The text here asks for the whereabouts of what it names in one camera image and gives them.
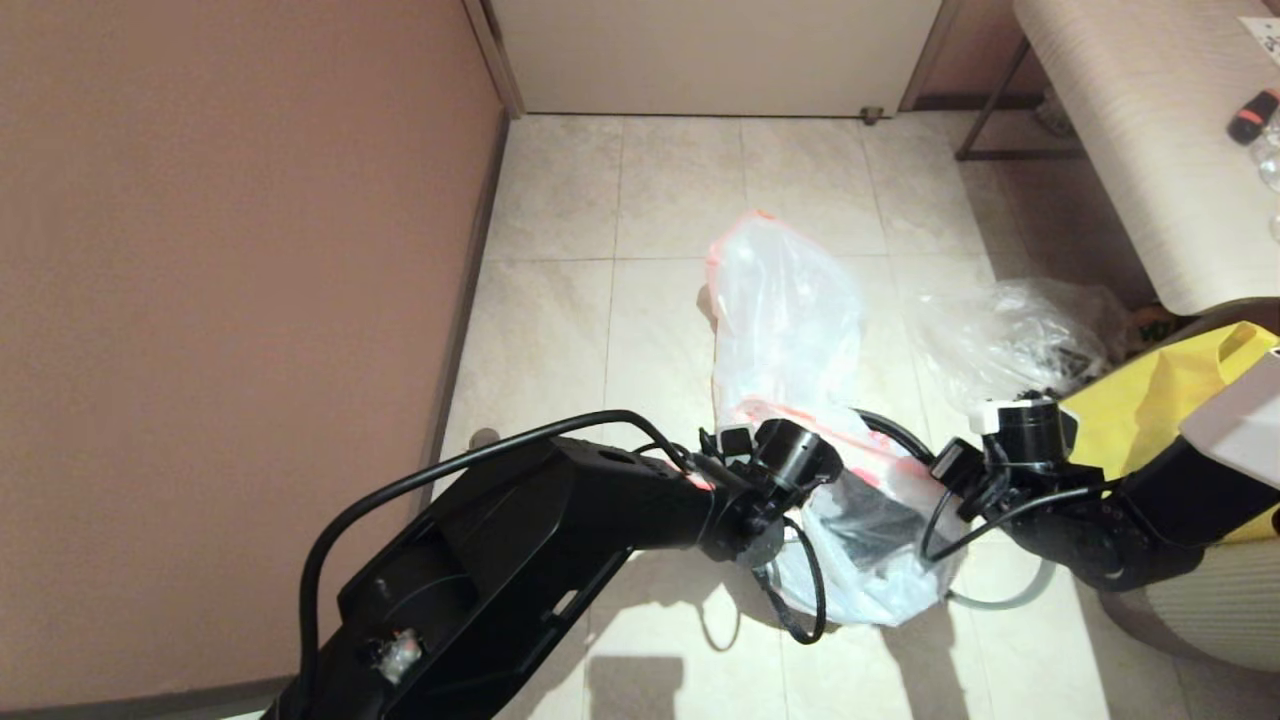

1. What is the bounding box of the black round trash bin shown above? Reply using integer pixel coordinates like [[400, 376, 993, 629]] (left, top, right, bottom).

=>
[[850, 408, 937, 463]]

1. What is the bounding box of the white translucent plastic bag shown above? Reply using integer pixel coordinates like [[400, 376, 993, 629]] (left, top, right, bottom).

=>
[[705, 210, 867, 421]]

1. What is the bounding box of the new red-printed plastic bag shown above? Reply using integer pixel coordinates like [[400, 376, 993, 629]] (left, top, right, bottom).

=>
[[735, 398, 968, 629]]

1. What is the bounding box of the grey bin retaining ring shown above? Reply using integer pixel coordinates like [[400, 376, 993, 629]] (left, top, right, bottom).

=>
[[948, 558, 1057, 612]]

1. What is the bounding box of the yellow fabric tote bag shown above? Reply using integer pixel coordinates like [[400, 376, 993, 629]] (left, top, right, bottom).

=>
[[1058, 322, 1280, 546]]

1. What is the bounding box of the crumpled clear plastic bag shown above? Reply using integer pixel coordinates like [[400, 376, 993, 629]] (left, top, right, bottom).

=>
[[905, 278, 1126, 411]]

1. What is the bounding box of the beige ribbed round stool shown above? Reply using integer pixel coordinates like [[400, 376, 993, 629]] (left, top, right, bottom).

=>
[[1100, 545, 1280, 673]]

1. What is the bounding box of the wood-grain table top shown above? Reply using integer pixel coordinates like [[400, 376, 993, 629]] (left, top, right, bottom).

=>
[[1010, 0, 1280, 315]]

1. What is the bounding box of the white door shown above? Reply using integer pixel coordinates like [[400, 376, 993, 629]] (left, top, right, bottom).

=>
[[490, 0, 943, 118]]

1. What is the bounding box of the white printed paper sheet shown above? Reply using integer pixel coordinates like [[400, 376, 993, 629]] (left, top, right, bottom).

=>
[[1238, 17, 1280, 69]]

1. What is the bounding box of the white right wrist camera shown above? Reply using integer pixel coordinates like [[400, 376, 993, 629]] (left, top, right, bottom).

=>
[[968, 396, 1057, 437]]

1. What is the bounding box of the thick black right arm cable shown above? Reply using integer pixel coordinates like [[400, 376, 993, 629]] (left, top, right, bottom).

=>
[[918, 480, 1123, 564]]

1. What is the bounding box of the corrugated black looped cable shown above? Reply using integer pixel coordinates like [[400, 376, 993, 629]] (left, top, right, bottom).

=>
[[758, 515, 829, 646]]

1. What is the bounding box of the dark metal table leg frame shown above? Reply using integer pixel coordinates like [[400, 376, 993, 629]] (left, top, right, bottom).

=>
[[952, 40, 1086, 162]]

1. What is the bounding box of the smooth black left arm cable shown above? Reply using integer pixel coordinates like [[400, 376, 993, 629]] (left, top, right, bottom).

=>
[[298, 409, 693, 720]]

